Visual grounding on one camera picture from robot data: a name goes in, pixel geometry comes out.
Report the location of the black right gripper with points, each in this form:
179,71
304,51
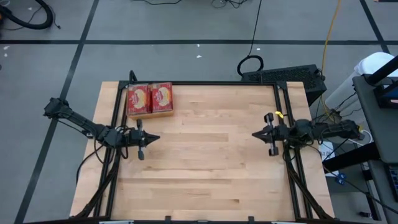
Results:
280,133

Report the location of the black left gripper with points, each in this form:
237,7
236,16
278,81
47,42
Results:
133,137

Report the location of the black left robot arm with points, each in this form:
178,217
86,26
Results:
81,123

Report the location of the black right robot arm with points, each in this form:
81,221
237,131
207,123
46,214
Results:
335,129

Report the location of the yellow tag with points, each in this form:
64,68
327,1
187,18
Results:
279,114

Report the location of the silver mounting plate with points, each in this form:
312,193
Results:
88,136

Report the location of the black perforated computer case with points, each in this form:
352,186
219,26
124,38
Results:
280,76

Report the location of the white paper sheet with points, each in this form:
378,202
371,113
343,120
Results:
326,154

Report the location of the blue tag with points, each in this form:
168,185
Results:
343,176
339,181

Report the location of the black desk beam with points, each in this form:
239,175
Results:
351,157

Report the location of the grey desk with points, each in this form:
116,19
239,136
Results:
379,130

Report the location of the small black floor object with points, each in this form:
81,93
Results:
364,214

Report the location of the black and blue device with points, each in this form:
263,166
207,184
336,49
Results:
385,93

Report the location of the white round bin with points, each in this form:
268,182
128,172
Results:
373,62

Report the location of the black pole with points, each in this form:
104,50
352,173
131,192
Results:
382,71

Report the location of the black keyboard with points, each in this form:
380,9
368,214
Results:
393,183

